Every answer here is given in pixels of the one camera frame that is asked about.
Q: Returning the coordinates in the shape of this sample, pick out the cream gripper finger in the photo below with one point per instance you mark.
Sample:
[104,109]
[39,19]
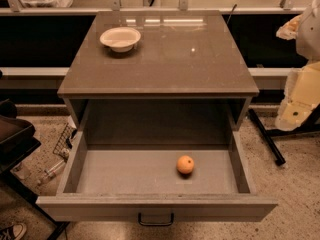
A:
[289,30]
[302,96]

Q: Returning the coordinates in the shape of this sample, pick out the orange fruit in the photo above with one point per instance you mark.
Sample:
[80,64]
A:
[185,165]

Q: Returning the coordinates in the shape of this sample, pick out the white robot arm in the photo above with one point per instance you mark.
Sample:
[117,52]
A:
[308,34]

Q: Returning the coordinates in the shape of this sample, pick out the grey cabinet with counter top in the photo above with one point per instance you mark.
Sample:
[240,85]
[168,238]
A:
[181,54]

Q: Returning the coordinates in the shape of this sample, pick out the open grey top drawer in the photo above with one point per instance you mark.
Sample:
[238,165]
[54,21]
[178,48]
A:
[124,163]

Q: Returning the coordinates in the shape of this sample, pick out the black metal floor stand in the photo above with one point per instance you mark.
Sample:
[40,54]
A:
[311,125]

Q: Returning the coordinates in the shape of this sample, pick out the white paper bowl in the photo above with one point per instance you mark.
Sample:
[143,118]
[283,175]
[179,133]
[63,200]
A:
[120,39]

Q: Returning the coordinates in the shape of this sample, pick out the clear plastic bottle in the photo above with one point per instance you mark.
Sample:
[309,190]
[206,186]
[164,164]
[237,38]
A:
[52,172]

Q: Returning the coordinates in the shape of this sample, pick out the black cart on left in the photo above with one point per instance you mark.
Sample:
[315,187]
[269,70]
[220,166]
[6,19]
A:
[17,142]

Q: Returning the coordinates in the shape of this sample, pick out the black and white sneaker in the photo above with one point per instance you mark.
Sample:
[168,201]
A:
[14,232]

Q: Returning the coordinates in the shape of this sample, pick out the black drawer handle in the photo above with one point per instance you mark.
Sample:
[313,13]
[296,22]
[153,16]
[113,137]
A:
[155,220]

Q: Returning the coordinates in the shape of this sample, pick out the wire mesh basket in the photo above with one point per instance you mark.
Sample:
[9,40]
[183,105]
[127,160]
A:
[64,144]

